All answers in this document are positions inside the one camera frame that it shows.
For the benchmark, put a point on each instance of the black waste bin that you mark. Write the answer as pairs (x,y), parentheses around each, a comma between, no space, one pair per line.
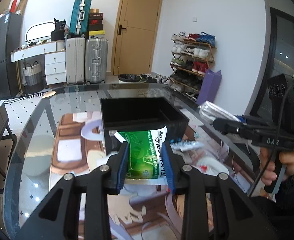
(129,78)

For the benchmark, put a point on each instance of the stack of shoe boxes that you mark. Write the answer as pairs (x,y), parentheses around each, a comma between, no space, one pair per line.
(96,24)

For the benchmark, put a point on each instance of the white hard suitcase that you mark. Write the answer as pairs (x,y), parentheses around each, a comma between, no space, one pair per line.
(75,60)

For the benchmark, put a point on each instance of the black cardboard box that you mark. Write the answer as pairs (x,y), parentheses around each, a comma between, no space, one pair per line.
(140,114)

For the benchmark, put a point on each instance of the black refrigerator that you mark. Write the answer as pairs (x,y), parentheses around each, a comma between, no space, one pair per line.
(10,31)

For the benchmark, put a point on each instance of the oval black-framed mirror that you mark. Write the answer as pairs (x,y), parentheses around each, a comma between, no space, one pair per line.
(39,32)

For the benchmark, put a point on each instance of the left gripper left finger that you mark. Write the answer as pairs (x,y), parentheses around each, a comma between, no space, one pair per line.
(57,215)

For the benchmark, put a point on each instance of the anime print table mat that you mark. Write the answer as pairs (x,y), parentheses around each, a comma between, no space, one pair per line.
(145,207)

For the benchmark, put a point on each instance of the striped woven basket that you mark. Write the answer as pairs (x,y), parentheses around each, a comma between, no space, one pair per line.
(33,77)

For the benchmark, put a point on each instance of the black cat-ear bag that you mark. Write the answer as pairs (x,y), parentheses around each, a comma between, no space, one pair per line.
(59,31)

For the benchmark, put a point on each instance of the wooden shoe rack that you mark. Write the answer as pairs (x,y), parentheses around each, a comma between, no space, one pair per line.
(192,56)

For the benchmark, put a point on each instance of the teal hard suitcase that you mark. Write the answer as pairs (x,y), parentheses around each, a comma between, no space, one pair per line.
(80,17)

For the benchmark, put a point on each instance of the wooden door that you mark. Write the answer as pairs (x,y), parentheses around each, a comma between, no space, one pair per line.
(135,36)

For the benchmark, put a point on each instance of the silver aluminium suitcase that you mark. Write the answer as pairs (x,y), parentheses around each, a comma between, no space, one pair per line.
(96,60)

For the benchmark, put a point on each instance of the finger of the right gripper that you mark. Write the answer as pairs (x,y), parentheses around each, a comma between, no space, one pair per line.
(237,128)
(252,120)

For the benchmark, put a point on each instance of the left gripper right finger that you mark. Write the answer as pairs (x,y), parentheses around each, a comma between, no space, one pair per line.
(214,206)

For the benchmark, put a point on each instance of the white tube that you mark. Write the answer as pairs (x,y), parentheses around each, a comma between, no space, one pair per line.
(184,146)

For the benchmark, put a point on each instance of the purple shopping bag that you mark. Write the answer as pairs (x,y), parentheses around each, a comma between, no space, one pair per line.
(209,87)

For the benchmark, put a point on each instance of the green printed plastic packet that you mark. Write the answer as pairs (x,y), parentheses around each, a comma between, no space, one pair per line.
(145,160)

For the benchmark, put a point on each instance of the white desk with drawers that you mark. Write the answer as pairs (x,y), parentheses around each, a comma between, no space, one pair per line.
(51,56)

